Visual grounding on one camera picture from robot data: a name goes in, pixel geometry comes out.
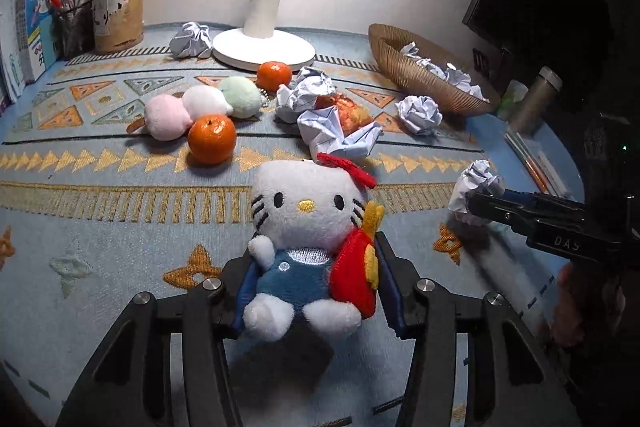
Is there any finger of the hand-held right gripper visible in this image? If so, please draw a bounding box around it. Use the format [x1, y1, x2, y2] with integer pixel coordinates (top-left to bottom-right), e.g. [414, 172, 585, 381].
[492, 187, 586, 214]
[466, 191, 538, 238]

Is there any wooden pen holder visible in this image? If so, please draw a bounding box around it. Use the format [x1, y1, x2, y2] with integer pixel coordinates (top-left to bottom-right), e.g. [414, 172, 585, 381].
[91, 0, 146, 54]

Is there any woven wicker basket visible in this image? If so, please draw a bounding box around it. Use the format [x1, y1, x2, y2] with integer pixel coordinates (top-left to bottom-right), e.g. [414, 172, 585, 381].
[368, 23, 502, 118]

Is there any orange fruit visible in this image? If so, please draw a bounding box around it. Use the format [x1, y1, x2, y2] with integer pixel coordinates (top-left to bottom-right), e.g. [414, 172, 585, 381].
[187, 113, 237, 166]
[256, 61, 292, 92]

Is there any grey thermos bottle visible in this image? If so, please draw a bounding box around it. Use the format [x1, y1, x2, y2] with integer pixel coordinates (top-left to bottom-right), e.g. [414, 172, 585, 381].
[507, 66, 563, 135]

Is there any black mesh pen holder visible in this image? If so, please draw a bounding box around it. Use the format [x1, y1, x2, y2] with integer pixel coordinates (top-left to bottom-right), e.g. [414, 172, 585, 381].
[51, 0, 96, 60]

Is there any person's right hand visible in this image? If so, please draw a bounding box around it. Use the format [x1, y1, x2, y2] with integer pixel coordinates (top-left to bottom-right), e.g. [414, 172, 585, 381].
[550, 262, 626, 348]

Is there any three-ball dumpling plush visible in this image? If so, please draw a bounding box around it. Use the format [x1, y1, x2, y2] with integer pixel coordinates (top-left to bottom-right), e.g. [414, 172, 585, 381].
[127, 76, 268, 142]

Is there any blue patterned woven mat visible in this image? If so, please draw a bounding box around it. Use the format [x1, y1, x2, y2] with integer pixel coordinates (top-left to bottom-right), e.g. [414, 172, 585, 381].
[0, 22, 556, 427]

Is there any white cat plush toy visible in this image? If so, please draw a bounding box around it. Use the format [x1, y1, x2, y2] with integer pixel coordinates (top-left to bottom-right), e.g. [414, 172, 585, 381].
[242, 152, 387, 343]

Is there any green tissue pack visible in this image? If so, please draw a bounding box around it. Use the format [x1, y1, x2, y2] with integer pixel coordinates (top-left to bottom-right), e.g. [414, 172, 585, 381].
[497, 79, 528, 122]

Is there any black perforated bracket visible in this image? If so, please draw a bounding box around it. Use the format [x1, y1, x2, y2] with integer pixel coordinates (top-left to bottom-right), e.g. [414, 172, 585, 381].
[472, 48, 493, 75]

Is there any orange snack packet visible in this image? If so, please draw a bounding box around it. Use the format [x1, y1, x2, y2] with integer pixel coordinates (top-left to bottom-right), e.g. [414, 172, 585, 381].
[314, 93, 376, 132]

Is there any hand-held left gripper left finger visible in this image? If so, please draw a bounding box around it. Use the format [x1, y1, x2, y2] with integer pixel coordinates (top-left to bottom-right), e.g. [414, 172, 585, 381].
[55, 253, 259, 427]

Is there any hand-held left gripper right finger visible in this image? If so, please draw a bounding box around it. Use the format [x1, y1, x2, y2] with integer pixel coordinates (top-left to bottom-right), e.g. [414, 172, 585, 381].
[375, 232, 583, 427]

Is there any white paper ball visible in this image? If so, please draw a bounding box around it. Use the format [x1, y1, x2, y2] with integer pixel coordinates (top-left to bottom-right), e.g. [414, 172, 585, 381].
[169, 21, 215, 59]
[395, 94, 445, 136]
[447, 159, 506, 228]
[275, 66, 335, 124]

